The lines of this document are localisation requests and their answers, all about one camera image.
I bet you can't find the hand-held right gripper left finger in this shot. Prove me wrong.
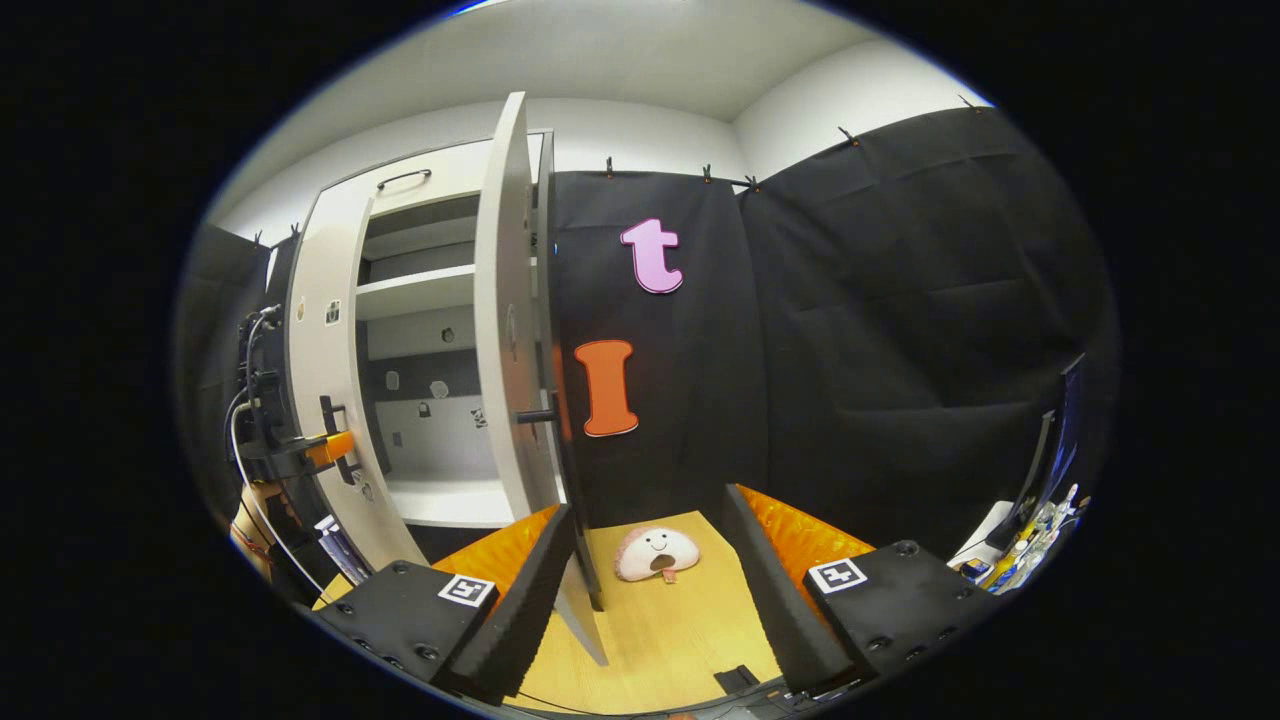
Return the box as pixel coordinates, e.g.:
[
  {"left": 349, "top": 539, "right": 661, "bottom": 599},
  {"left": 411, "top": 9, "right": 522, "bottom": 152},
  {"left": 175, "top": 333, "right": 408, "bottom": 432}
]
[{"left": 315, "top": 503, "right": 579, "bottom": 707}]

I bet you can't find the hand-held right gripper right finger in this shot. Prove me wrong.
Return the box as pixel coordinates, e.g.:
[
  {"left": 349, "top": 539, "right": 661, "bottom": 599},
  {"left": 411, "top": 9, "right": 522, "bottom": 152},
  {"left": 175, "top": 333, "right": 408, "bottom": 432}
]
[{"left": 722, "top": 483, "right": 1006, "bottom": 701}]

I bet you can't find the beige cabinet door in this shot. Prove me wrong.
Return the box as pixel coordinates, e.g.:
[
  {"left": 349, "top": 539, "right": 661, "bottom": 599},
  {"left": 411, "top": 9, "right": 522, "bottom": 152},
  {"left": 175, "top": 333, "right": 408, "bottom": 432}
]
[
  {"left": 285, "top": 185, "right": 431, "bottom": 578},
  {"left": 473, "top": 92, "right": 611, "bottom": 667}
]

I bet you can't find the beige double-door shoe cabinet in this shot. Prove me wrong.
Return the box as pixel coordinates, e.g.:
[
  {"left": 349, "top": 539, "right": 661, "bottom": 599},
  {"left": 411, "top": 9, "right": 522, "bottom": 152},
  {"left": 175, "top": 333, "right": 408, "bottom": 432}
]
[{"left": 300, "top": 130, "right": 567, "bottom": 533}]

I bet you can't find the dark navy book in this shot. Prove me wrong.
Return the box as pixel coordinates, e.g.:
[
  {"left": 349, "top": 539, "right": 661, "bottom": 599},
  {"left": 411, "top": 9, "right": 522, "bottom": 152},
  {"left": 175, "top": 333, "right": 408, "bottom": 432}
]
[{"left": 325, "top": 525, "right": 373, "bottom": 586}]

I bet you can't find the white smiling plush toy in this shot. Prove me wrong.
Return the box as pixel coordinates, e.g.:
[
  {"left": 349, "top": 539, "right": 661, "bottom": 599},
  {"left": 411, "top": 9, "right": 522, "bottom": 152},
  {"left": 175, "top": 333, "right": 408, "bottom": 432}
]
[{"left": 613, "top": 526, "right": 702, "bottom": 585}]

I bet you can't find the pile of colourful small items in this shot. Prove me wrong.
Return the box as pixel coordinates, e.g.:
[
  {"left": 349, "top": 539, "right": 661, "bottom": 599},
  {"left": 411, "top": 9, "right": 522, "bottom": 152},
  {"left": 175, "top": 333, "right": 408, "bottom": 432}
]
[{"left": 958, "top": 484, "right": 1093, "bottom": 593}]

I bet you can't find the black backdrop cloth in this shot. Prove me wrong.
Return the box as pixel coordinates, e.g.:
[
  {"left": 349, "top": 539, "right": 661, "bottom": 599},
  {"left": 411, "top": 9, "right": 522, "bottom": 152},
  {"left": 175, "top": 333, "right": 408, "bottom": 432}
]
[{"left": 175, "top": 100, "right": 1117, "bottom": 561}]

